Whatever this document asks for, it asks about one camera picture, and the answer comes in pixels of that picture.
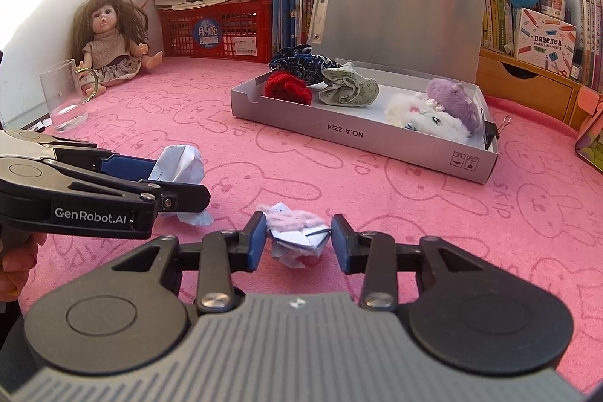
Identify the paper with pink fluff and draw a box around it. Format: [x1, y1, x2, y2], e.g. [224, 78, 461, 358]
[256, 202, 333, 270]

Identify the white fluffy plush toy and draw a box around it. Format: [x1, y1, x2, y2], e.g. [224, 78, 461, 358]
[384, 92, 472, 141]

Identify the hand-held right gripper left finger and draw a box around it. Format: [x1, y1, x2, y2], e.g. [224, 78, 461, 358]
[113, 211, 269, 313]

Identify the pink rabbit-print mat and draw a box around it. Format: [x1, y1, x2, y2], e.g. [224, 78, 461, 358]
[0, 53, 603, 384]

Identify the white pencil-print carton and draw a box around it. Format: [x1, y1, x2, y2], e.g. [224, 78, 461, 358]
[513, 6, 578, 75]

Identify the wooden desk organizer with drawers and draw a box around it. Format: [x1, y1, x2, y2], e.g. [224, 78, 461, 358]
[476, 46, 594, 130]

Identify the red plastic crate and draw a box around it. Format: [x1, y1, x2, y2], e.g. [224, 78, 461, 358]
[158, 0, 274, 64]

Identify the red knitted scrunchie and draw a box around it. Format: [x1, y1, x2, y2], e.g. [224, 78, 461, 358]
[263, 71, 312, 105]

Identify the purple fluffy plush toy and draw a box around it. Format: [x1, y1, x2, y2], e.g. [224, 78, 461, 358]
[425, 77, 481, 134]

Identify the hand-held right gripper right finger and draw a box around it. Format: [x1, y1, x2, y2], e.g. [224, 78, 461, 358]
[331, 214, 502, 311]

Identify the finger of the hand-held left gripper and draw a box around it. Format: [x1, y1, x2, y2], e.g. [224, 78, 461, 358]
[19, 130, 158, 181]
[47, 161, 211, 213]

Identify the person's left hand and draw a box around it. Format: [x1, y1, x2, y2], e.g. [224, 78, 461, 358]
[0, 232, 42, 304]

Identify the grey cardboard box with lid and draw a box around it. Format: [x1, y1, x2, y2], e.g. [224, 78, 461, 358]
[230, 0, 500, 185]

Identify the pink toy box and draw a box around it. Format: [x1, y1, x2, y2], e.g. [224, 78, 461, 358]
[572, 86, 603, 174]

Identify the green floral scrunchie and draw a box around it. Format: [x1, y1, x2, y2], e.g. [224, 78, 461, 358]
[318, 62, 380, 107]

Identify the white paper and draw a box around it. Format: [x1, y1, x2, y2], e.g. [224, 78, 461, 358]
[151, 144, 213, 228]

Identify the brown-haired doll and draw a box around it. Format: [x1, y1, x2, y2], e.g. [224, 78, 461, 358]
[70, 0, 165, 101]

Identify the clear glass mug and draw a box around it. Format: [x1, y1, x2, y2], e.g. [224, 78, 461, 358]
[38, 59, 99, 133]

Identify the row of grey-spined books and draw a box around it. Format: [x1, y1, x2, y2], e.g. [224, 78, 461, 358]
[565, 0, 603, 92]

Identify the navy patterned scrunchie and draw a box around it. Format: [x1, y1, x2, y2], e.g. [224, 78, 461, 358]
[268, 44, 342, 83]

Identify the black binder clip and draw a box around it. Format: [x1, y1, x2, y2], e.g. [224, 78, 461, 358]
[483, 115, 514, 151]

